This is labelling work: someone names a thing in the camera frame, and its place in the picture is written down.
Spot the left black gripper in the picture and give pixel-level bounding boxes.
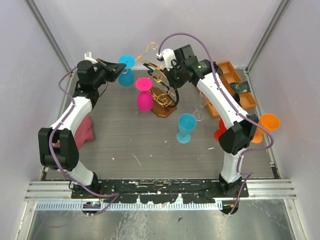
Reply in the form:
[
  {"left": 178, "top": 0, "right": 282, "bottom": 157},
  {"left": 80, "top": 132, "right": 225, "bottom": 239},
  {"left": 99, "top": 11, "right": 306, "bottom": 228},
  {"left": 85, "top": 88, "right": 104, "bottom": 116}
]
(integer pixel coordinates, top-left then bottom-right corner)
[{"left": 92, "top": 58, "right": 127, "bottom": 89}]

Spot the blue wine glass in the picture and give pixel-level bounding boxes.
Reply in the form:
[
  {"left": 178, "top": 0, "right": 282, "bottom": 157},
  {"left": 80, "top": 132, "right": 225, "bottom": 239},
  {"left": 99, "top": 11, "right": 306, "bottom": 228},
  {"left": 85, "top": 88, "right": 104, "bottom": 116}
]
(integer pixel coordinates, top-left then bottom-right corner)
[
  {"left": 176, "top": 113, "right": 197, "bottom": 144},
  {"left": 118, "top": 54, "right": 136, "bottom": 87}
]

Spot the gold wire glass rack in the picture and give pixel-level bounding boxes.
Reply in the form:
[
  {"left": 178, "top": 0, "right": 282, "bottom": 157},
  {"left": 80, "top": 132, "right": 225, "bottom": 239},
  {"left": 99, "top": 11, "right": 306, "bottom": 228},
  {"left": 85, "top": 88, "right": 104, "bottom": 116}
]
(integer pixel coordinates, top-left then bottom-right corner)
[{"left": 135, "top": 42, "right": 180, "bottom": 118}]

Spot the clear wine glass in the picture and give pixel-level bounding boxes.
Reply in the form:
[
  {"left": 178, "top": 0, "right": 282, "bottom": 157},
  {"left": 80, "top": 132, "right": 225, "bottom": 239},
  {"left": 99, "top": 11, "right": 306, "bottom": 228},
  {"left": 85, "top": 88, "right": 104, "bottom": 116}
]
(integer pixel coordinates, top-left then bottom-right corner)
[{"left": 192, "top": 91, "right": 206, "bottom": 122}]

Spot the pink wine glass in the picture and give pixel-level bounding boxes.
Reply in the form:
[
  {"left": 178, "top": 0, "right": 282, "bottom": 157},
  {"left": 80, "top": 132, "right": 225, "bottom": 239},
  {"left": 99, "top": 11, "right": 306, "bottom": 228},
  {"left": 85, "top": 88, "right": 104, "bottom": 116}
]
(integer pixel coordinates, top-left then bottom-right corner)
[{"left": 135, "top": 77, "right": 153, "bottom": 112}]

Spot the red wine glass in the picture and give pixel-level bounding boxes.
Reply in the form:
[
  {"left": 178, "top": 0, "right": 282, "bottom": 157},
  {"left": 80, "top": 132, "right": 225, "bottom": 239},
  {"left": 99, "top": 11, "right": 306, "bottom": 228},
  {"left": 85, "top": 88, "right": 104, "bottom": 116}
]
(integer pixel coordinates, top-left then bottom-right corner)
[{"left": 213, "top": 118, "right": 227, "bottom": 141}]

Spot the orange wine glass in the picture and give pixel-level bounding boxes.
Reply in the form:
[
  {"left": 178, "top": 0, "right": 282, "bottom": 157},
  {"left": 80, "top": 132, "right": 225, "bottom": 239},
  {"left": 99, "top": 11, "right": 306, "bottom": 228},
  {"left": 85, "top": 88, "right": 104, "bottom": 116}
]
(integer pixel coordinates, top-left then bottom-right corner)
[{"left": 251, "top": 113, "right": 281, "bottom": 144}]

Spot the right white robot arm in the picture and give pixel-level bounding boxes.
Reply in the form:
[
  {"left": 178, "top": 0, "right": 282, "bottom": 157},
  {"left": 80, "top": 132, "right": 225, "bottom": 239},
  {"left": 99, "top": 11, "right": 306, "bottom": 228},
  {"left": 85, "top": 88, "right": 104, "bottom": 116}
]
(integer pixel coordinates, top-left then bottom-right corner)
[{"left": 157, "top": 44, "right": 259, "bottom": 197}]

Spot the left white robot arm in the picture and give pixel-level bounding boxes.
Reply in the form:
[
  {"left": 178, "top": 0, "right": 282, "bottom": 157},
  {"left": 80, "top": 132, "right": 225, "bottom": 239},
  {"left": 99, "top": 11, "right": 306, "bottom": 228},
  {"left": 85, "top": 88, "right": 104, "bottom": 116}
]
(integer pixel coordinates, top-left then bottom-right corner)
[{"left": 38, "top": 57, "right": 127, "bottom": 198}]

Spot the wooden compartment tray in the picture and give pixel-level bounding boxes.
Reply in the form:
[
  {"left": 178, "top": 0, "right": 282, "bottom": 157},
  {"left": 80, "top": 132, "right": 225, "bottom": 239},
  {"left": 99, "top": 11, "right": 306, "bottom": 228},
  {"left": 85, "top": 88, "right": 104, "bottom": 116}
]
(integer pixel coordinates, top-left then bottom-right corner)
[{"left": 217, "top": 61, "right": 257, "bottom": 112}]

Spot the dark orange folded napkin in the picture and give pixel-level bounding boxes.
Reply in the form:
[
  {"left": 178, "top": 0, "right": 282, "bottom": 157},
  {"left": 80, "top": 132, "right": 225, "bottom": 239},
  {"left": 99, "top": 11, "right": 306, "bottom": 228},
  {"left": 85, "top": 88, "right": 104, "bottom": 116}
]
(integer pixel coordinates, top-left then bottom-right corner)
[{"left": 233, "top": 93, "right": 242, "bottom": 107}]

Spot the blue floral flat napkin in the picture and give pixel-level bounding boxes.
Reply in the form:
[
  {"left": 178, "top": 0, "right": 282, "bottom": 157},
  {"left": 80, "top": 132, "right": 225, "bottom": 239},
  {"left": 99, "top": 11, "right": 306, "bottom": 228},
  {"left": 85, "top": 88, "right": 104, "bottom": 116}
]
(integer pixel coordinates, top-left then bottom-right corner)
[{"left": 230, "top": 81, "right": 251, "bottom": 94}]

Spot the maroon cloth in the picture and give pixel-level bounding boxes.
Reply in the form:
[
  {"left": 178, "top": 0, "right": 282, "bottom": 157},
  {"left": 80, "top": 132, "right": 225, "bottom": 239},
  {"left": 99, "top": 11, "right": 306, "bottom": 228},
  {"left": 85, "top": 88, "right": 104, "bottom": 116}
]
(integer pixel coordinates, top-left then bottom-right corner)
[{"left": 53, "top": 114, "right": 95, "bottom": 150}]

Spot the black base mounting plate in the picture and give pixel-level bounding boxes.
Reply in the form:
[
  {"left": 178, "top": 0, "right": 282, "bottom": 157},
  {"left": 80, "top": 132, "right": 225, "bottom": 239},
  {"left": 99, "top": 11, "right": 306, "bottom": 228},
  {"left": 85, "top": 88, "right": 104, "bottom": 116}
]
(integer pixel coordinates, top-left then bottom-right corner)
[{"left": 70, "top": 178, "right": 249, "bottom": 204}]

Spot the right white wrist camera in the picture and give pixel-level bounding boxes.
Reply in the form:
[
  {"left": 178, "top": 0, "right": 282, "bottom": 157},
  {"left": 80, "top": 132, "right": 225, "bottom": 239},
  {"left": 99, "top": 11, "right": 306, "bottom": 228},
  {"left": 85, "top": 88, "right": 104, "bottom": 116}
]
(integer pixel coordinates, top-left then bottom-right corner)
[{"left": 156, "top": 48, "right": 178, "bottom": 71}]

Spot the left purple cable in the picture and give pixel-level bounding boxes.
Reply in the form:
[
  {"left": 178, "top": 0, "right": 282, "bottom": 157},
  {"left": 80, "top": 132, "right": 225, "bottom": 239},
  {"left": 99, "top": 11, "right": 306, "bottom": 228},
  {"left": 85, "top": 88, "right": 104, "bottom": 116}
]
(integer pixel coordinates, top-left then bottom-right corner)
[{"left": 48, "top": 66, "right": 121, "bottom": 214}]

